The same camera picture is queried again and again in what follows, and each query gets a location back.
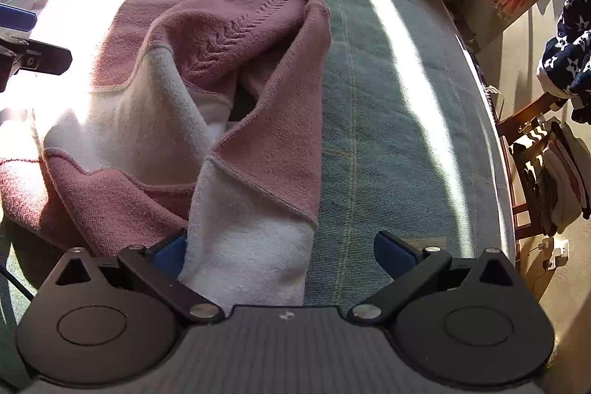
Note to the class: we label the green plaid bed blanket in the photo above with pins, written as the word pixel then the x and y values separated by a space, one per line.
pixel 392 144

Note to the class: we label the pink and white knit sweater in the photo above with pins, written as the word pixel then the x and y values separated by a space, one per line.
pixel 161 135

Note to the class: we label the wooden chair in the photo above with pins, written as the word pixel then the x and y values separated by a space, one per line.
pixel 521 117

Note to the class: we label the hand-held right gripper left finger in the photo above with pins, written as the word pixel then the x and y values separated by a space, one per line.
pixel 168 255

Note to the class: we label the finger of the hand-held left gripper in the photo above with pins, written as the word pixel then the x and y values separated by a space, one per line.
pixel 16 16
pixel 46 60

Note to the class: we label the navy star-print garment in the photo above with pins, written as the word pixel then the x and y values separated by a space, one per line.
pixel 568 52

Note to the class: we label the white wall charger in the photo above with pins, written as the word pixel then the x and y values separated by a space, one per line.
pixel 561 248

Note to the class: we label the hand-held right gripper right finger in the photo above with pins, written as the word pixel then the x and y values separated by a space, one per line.
pixel 392 255

